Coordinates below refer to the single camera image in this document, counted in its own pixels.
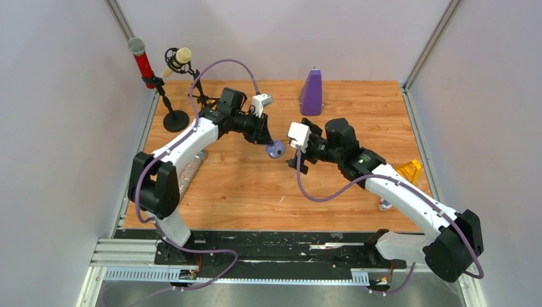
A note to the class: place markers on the beige condenser microphone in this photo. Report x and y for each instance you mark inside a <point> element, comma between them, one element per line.
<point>178,60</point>

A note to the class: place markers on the colourful toy truck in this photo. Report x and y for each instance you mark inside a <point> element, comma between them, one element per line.
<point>410,171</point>

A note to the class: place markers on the aluminium frame rail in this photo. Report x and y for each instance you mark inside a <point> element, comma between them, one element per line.
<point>124,253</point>

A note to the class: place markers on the red microphone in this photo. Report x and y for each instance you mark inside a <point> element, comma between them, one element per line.
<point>137,47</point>

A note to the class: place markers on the black round-base mic stand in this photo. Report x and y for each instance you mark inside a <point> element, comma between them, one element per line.
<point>174,120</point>

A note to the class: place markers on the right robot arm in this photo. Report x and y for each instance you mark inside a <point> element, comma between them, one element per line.
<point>451,242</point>

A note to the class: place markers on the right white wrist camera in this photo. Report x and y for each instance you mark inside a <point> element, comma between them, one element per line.
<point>298,135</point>

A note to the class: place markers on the lavender oval charging case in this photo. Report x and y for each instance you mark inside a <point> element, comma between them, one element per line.
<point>275,150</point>

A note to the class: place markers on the silver glitter microphone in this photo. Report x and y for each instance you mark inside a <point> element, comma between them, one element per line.
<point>188,173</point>

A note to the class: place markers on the purple metronome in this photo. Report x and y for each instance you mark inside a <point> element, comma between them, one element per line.
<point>311,95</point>

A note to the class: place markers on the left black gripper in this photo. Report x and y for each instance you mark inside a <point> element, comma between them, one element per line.
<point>260,134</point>

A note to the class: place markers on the small red white toy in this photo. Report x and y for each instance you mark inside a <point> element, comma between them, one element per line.
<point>384,205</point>

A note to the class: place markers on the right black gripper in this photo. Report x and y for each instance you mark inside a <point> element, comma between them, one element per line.
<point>316,134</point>

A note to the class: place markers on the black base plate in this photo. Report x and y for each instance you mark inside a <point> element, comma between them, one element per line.
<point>270,255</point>

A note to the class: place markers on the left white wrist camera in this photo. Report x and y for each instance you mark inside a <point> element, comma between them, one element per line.
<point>259,102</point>

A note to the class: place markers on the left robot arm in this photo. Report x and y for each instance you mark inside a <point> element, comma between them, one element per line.
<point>154,183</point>

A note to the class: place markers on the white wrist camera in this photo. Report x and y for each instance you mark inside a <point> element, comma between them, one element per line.
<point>298,135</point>
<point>259,102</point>

